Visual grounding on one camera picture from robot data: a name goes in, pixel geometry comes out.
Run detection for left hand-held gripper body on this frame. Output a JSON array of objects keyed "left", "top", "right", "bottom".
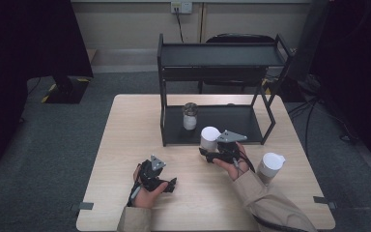
[{"left": 137, "top": 154, "right": 169, "bottom": 193}]

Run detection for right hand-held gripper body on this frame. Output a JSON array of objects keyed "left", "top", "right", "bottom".
[{"left": 215, "top": 129, "right": 248, "bottom": 164}]

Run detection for white-lid jar with yellow contents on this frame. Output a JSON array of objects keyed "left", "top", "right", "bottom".
[{"left": 199, "top": 126, "right": 222, "bottom": 153}]

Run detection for black two-tier metal shelf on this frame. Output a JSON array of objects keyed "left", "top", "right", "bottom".
[{"left": 157, "top": 32, "right": 296, "bottom": 148}]

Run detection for glass shaker with metal lid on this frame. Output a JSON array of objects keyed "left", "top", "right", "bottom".
[{"left": 182, "top": 101, "right": 199, "bottom": 131}]

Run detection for white-lid jar with brown contents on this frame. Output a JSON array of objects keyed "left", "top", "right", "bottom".
[{"left": 255, "top": 152, "right": 287, "bottom": 187}]

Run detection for person's right hand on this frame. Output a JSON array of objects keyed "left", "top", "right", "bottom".
[{"left": 212, "top": 142, "right": 251, "bottom": 182}]

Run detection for person's left hand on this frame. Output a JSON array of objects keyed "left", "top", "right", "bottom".
[{"left": 131, "top": 163, "right": 170, "bottom": 209}]

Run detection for black chair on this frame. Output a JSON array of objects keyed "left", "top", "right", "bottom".
[{"left": 197, "top": 32, "right": 276, "bottom": 95}]

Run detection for black stand base yellow stripes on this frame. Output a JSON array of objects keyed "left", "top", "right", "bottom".
[{"left": 41, "top": 75, "right": 92, "bottom": 105}]

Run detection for dark upright panel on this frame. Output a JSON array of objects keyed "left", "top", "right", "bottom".
[{"left": 285, "top": 0, "right": 332, "bottom": 83}]

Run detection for dark curtain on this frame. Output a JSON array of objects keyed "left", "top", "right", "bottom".
[
  {"left": 0, "top": 0, "right": 95, "bottom": 174},
  {"left": 312, "top": 0, "right": 371, "bottom": 178}
]

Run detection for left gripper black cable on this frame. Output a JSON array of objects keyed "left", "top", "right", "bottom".
[{"left": 126, "top": 170, "right": 143, "bottom": 208}]

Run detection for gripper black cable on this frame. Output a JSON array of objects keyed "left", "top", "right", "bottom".
[
  {"left": 231, "top": 149, "right": 317, "bottom": 232},
  {"left": 126, "top": 170, "right": 143, "bottom": 208}
]

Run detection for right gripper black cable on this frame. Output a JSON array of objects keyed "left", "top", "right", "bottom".
[{"left": 231, "top": 149, "right": 317, "bottom": 232}]

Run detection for grey table bracket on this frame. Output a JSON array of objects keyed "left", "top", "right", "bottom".
[
  {"left": 70, "top": 201, "right": 95, "bottom": 213},
  {"left": 312, "top": 195, "right": 338, "bottom": 210}
]

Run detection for black floor cables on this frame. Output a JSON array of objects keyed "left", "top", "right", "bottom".
[{"left": 287, "top": 96, "right": 359, "bottom": 158}]

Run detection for black power cable on wall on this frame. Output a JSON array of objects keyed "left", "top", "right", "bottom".
[{"left": 174, "top": 8, "right": 186, "bottom": 44}]

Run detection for white wall socket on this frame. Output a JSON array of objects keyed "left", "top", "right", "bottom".
[{"left": 170, "top": 1, "right": 194, "bottom": 15}]

